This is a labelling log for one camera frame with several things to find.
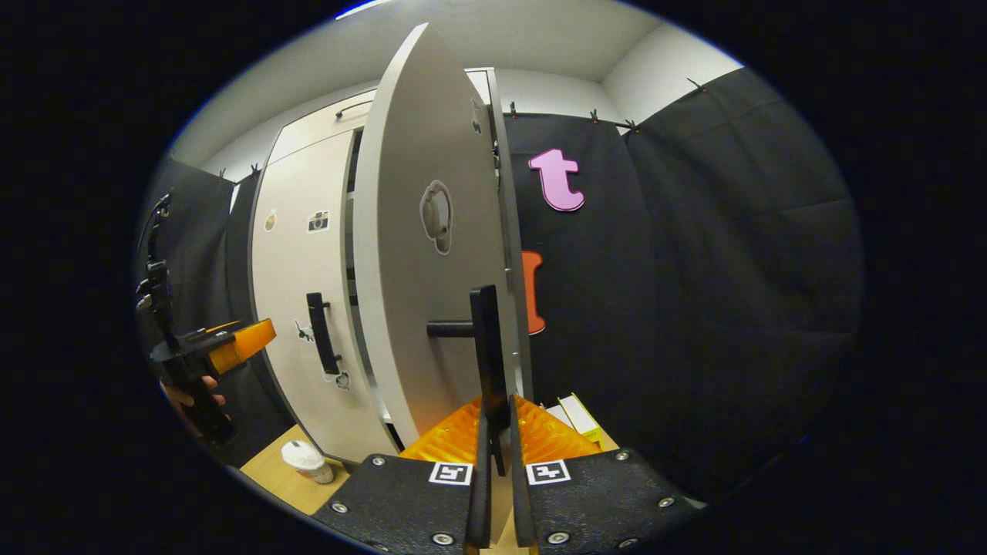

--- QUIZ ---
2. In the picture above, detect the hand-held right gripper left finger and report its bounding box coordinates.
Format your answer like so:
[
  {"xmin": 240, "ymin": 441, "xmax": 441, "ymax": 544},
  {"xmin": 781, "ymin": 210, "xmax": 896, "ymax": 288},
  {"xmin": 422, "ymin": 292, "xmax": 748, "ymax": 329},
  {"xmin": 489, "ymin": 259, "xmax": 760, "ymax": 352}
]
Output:
[{"xmin": 312, "ymin": 397, "xmax": 494, "ymax": 555}]

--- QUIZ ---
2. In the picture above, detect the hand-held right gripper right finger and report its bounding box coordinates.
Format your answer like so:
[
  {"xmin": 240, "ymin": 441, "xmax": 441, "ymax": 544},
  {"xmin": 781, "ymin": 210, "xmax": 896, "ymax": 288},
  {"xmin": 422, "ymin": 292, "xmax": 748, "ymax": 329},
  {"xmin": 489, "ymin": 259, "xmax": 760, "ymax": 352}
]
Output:
[{"xmin": 509, "ymin": 395, "xmax": 706, "ymax": 552}]

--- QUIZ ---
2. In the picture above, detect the black door handle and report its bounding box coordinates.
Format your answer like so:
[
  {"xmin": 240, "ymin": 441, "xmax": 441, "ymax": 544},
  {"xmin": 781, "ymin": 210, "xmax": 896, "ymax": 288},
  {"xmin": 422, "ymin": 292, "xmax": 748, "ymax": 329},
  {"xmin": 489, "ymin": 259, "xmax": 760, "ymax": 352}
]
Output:
[
  {"xmin": 306, "ymin": 291, "xmax": 342, "ymax": 376},
  {"xmin": 426, "ymin": 285, "xmax": 510, "ymax": 479}
]

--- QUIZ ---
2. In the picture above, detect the beige shoe cabinet door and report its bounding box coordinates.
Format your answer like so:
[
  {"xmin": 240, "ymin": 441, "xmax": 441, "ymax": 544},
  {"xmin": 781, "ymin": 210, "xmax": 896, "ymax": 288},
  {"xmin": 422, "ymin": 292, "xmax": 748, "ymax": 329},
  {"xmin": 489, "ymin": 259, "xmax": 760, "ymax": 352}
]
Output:
[
  {"xmin": 251, "ymin": 128, "xmax": 402, "ymax": 465},
  {"xmin": 353, "ymin": 22, "xmax": 533, "ymax": 448}
]

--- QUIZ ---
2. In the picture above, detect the grey double-door shoe cabinet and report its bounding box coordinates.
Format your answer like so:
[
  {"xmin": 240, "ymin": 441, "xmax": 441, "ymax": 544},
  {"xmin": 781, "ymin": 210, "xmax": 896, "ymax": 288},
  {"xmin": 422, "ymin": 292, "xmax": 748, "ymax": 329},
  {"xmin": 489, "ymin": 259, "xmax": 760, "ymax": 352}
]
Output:
[{"xmin": 245, "ymin": 68, "xmax": 534, "ymax": 467}]

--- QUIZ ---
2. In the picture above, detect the beige cabinet drawer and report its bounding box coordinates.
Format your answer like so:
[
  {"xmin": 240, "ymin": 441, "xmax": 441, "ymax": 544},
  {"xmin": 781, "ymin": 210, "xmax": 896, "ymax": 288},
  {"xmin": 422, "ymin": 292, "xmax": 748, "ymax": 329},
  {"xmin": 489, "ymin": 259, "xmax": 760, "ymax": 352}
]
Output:
[{"xmin": 268, "ymin": 69, "xmax": 492, "ymax": 164}]

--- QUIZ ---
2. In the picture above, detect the black backdrop cloth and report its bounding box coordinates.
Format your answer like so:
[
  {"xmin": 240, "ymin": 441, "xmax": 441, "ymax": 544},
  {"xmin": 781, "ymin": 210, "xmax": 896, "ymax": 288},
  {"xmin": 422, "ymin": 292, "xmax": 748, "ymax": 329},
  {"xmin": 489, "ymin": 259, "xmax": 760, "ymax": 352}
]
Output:
[
  {"xmin": 505, "ymin": 68, "xmax": 864, "ymax": 502},
  {"xmin": 135, "ymin": 158, "xmax": 298, "ymax": 467}
]

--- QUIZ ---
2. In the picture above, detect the yellow white box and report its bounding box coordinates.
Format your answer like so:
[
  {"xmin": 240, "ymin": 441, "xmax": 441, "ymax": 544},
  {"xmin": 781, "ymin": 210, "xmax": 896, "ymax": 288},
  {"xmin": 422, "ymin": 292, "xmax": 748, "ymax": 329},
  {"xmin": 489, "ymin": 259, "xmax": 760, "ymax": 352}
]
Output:
[{"xmin": 558, "ymin": 393, "xmax": 604, "ymax": 448}]

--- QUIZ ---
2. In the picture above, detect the white paper cup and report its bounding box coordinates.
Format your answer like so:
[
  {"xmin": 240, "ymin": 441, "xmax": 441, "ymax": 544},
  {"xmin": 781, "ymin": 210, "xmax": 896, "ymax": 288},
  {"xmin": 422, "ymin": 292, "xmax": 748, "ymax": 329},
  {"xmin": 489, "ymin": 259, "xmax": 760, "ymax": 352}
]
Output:
[{"xmin": 280, "ymin": 440, "xmax": 336, "ymax": 485}]

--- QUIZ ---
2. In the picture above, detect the black cable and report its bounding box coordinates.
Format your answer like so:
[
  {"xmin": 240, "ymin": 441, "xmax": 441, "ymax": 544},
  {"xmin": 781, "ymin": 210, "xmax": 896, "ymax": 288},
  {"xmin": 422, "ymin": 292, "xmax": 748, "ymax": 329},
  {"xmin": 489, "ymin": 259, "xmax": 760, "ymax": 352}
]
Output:
[{"xmin": 137, "ymin": 193, "xmax": 172, "ymax": 267}]

